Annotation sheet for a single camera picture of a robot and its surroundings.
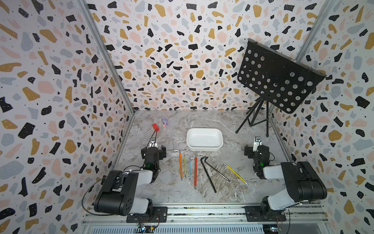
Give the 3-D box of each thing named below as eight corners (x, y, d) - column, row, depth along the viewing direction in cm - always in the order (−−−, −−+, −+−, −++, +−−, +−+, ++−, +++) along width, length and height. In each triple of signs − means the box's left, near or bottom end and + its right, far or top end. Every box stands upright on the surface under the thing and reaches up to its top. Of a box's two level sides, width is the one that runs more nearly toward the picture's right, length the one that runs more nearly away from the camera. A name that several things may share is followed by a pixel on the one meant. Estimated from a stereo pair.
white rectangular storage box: (186, 152, 100) (186, 147, 94) (187, 133, 110) (187, 127, 105) (223, 152, 100) (224, 147, 95) (220, 133, 110) (222, 128, 105)
